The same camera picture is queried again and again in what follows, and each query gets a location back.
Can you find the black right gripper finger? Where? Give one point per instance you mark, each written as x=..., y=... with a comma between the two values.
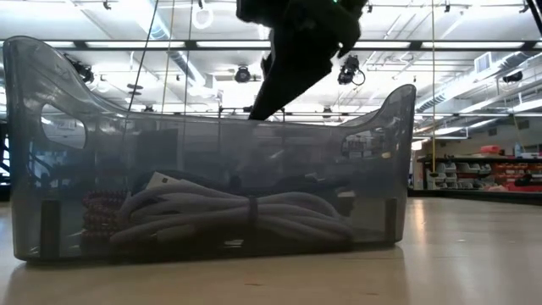
x=292, y=72
x=267, y=65

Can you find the transparent grey plastic bin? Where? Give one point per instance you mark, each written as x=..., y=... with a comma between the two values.
x=211, y=152

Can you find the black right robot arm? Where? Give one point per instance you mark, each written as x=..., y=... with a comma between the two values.
x=537, y=12

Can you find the workbench with red parts bins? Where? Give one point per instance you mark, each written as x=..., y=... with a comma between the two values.
x=482, y=169

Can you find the small black ceiling camera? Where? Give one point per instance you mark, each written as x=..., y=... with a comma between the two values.
x=242, y=75

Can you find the black clamp-mounted camera device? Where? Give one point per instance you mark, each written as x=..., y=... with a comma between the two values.
x=82, y=70

